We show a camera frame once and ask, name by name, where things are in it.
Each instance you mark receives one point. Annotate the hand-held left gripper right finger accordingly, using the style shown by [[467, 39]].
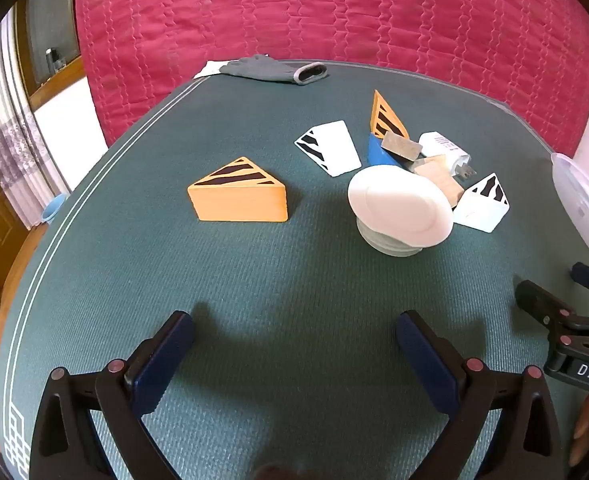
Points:
[[424, 360]]

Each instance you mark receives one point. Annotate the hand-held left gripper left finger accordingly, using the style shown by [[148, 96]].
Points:
[[164, 360]]

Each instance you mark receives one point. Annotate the clear plastic container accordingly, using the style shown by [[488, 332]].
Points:
[[579, 200]]

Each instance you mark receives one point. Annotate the white striped wedge block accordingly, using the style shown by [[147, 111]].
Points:
[[337, 147], [479, 210]]

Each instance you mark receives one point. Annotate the light wooden block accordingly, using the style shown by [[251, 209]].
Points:
[[442, 177]]

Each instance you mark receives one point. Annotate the white round plastic lid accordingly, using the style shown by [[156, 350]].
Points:
[[399, 205]]

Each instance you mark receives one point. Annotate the large orange striped wedge block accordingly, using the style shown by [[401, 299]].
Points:
[[239, 202]]

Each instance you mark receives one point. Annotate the white power adapter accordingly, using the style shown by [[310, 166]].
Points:
[[442, 145]]

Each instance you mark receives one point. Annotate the brown block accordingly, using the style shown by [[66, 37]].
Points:
[[399, 146]]

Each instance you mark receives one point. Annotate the blue block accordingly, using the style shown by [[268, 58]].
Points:
[[379, 152]]

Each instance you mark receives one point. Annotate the small orange striped wedge block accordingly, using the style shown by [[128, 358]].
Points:
[[380, 115]]

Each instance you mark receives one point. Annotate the green table mat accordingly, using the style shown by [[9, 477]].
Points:
[[274, 270]]

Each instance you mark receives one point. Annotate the small blue bowl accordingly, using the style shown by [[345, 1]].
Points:
[[53, 209]]

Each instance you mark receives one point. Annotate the sheer patterned curtain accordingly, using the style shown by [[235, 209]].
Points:
[[4, 125]]

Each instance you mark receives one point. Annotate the white paper sheet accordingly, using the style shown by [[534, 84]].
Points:
[[207, 70]]

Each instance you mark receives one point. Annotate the grey work glove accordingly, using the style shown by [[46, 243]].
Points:
[[264, 67]]

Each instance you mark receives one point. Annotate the dark bottle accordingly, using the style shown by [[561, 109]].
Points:
[[52, 60]]

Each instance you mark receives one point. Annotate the red quilted blanket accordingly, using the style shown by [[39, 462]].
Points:
[[324, 10]]

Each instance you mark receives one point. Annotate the wooden window frame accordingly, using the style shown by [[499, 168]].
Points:
[[57, 82]]

